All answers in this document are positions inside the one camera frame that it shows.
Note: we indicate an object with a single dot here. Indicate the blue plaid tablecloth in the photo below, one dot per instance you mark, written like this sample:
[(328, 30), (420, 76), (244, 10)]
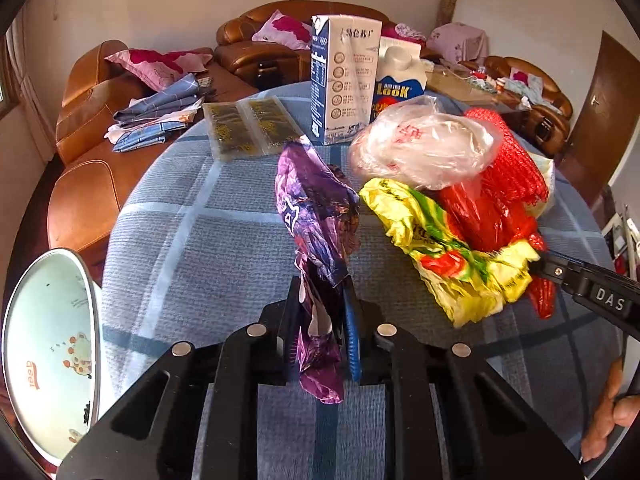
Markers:
[(199, 249)]

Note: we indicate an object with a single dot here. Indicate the red foam mesh net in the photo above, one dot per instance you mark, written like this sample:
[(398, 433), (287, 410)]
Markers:
[(512, 176)]

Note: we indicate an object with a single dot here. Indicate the pink pillow left on sofa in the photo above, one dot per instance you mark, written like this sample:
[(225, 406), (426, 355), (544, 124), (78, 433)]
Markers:
[(285, 31)]

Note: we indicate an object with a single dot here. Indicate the pink pillow right on sofa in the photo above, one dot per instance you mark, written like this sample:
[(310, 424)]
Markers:
[(403, 32)]

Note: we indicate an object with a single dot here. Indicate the pale yellow plastic bag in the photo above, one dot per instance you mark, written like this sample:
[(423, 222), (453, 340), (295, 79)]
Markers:
[(546, 167)]

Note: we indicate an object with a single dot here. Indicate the folded blue plaid bedding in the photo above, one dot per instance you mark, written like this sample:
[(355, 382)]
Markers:
[(153, 120)]

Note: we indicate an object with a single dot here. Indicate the brown wooden door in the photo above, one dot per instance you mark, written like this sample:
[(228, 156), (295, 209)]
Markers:
[(606, 123)]

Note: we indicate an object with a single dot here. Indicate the blue Look milk carton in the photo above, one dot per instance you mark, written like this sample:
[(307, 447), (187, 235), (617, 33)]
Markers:
[(400, 74)]

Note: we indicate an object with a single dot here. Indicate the beige curtain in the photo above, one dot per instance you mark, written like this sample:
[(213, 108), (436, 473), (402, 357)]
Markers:
[(39, 125)]

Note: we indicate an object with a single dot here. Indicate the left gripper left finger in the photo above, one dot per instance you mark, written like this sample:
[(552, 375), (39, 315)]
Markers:
[(194, 409)]

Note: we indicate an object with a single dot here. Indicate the clear plastic bag red print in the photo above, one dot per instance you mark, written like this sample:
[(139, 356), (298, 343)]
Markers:
[(417, 143)]

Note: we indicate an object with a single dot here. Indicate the yellow green snack bag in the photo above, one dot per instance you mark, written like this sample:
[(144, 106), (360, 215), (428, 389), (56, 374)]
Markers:
[(450, 254)]

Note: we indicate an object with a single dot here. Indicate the pink cloth covered object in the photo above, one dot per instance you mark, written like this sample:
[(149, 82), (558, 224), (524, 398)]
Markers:
[(457, 42)]

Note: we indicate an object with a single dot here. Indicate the pink pillow on chaise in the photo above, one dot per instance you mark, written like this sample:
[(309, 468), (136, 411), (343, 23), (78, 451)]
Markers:
[(158, 70)]

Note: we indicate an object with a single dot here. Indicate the light blue trash bin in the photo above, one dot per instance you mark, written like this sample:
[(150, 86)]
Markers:
[(50, 347)]

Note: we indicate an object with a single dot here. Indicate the wooden coffee table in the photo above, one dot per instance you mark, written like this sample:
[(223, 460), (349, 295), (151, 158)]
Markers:
[(444, 81)]

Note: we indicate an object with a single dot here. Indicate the tall blue white milk carton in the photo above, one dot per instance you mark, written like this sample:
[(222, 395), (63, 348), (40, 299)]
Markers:
[(343, 64)]

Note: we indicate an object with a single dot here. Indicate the pink pillow on sofa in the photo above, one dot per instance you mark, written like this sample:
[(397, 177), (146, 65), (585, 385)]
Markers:
[(403, 32), (285, 31)]

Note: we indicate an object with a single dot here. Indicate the purple snack wrapper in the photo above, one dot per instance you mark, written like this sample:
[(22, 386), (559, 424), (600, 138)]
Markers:
[(320, 210)]

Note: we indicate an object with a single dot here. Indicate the person's right hand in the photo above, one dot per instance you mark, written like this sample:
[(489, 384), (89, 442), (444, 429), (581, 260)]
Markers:
[(609, 414)]

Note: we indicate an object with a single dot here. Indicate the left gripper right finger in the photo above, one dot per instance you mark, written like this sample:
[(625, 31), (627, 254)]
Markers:
[(448, 414)]

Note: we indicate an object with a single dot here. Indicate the brown leather armchair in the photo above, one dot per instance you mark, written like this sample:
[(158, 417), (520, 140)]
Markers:
[(547, 120)]

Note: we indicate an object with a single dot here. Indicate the brown leather long sofa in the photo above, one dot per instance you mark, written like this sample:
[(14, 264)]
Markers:
[(270, 45)]

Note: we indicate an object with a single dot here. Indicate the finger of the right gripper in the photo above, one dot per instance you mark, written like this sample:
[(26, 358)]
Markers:
[(610, 295)]

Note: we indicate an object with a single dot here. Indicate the flat gold black packet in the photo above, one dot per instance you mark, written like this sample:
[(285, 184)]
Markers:
[(246, 129)]

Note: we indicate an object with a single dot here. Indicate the orange leather chaise sofa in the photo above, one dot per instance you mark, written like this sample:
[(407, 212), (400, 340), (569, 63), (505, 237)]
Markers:
[(96, 182)]

